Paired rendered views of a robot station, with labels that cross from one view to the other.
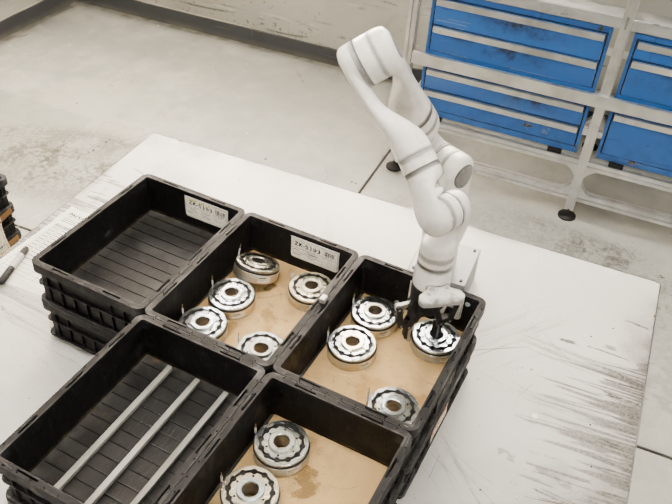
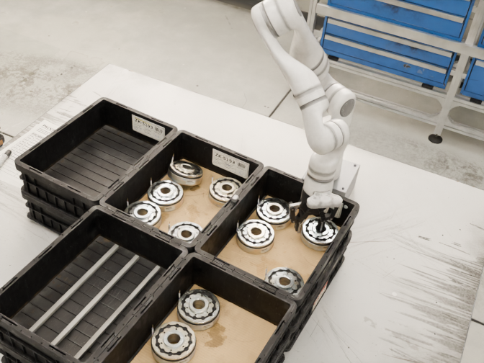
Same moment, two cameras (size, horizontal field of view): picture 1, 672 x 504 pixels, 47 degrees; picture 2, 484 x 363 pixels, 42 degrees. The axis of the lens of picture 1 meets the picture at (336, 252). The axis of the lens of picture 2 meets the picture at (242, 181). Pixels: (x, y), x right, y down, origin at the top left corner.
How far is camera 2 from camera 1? 0.10 m
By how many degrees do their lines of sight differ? 2
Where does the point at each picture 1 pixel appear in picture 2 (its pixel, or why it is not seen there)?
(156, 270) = (108, 171)
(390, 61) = (291, 19)
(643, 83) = not seen: outside the picture
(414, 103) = (310, 51)
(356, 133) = (270, 67)
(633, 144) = not seen: outside the picture
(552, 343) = (411, 239)
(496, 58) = (384, 11)
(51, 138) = (29, 63)
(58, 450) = (32, 304)
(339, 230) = (251, 145)
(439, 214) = (324, 137)
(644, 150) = not seen: outside the picture
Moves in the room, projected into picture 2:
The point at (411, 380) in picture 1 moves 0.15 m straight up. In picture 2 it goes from (299, 263) to (307, 224)
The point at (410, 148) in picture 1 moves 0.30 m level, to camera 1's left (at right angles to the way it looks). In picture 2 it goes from (304, 86) to (178, 72)
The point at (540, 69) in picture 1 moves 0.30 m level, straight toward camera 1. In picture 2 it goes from (418, 21) to (410, 48)
